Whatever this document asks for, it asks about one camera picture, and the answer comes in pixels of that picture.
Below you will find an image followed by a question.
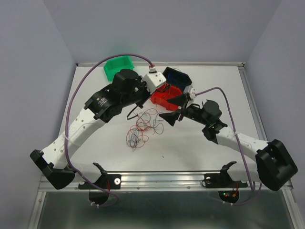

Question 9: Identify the blue thin wire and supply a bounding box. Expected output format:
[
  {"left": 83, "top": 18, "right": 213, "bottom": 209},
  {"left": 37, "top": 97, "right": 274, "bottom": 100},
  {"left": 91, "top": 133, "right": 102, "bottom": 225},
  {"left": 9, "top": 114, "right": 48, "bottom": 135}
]
[{"left": 127, "top": 71, "right": 186, "bottom": 153}]

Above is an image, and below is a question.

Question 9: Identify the black plastic bin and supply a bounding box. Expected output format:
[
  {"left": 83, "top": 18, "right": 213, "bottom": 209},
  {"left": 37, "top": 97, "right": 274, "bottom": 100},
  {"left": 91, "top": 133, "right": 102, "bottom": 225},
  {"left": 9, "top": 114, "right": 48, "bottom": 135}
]
[{"left": 163, "top": 67, "right": 193, "bottom": 92}]

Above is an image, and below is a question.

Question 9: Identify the orange thin wire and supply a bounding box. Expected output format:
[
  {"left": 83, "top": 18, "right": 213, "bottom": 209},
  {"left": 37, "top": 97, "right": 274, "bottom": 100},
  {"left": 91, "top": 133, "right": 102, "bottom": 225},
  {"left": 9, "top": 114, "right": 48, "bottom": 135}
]
[{"left": 126, "top": 108, "right": 165, "bottom": 148}]

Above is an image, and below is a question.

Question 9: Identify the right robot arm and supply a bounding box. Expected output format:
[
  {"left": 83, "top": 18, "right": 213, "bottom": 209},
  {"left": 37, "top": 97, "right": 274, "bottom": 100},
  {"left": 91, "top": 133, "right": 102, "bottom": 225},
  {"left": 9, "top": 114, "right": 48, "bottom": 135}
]
[{"left": 160, "top": 94, "right": 298, "bottom": 191}]

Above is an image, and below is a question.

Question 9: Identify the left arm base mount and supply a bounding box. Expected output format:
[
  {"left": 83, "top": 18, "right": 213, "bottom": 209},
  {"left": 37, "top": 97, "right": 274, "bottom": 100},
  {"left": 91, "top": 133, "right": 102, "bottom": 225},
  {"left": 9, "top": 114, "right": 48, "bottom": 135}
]
[{"left": 88, "top": 162, "right": 122, "bottom": 190}]

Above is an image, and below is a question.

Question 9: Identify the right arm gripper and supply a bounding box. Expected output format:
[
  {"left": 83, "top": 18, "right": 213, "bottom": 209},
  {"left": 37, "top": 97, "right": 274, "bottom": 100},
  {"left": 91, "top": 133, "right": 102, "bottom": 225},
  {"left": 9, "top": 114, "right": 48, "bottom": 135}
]
[{"left": 159, "top": 92, "right": 209, "bottom": 126}]

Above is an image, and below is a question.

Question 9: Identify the red plastic bin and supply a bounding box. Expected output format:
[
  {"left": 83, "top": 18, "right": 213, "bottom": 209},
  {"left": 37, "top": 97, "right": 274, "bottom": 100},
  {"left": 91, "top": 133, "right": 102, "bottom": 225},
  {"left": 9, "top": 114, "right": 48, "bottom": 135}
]
[{"left": 150, "top": 84, "right": 183, "bottom": 111}]

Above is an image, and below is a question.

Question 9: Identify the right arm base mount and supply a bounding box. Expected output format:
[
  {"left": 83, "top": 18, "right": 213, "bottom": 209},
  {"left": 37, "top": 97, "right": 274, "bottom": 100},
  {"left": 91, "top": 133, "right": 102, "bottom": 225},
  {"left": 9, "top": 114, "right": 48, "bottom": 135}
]
[{"left": 201, "top": 161, "right": 248, "bottom": 188}]

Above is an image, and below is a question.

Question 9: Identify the aluminium mounting rail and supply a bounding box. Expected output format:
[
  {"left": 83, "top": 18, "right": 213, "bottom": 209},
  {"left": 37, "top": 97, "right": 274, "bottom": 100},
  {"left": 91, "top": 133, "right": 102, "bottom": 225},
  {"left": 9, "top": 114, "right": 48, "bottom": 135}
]
[{"left": 39, "top": 170, "right": 294, "bottom": 191}]

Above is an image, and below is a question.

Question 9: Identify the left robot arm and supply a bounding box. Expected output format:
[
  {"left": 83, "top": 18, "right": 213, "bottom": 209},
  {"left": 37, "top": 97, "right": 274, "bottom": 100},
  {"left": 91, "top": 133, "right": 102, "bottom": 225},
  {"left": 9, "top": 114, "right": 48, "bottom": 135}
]
[{"left": 30, "top": 68, "right": 166, "bottom": 190}]

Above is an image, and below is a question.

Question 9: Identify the black ribbon cable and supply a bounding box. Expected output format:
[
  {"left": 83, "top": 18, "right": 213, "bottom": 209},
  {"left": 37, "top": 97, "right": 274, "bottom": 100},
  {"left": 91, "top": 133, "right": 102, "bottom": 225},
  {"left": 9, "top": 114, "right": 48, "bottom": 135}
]
[{"left": 126, "top": 104, "right": 141, "bottom": 120}]

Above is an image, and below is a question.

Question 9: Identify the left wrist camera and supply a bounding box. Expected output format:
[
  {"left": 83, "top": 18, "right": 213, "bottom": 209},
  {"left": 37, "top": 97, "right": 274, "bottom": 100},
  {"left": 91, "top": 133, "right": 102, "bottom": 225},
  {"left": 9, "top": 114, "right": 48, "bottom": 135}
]
[{"left": 142, "top": 65, "right": 166, "bottom": 94}]

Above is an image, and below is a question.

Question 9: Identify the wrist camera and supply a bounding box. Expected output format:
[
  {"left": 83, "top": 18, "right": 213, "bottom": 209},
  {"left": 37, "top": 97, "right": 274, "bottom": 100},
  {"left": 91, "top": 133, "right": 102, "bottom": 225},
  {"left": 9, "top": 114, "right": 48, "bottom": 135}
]
[
  {"left": 183, "top": 85, "right": 196, "bottom": 102},
  {"left": 142, "top": 65, "right": 166, "bottom": 94}
]

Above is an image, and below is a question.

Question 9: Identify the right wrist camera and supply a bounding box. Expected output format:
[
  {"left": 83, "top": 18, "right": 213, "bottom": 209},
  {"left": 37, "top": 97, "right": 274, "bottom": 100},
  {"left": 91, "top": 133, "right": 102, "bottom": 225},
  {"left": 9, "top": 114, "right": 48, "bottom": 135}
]
[{"left": 183, "top": 85, "right": 196, "bottom": 102}]

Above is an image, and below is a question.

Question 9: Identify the green plastic bin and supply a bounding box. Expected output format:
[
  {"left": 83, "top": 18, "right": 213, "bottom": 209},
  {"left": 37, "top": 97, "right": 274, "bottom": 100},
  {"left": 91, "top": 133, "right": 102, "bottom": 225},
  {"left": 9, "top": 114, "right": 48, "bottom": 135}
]
[{"left": 103, "top": 55, "right": 134, "bottom": 82}]

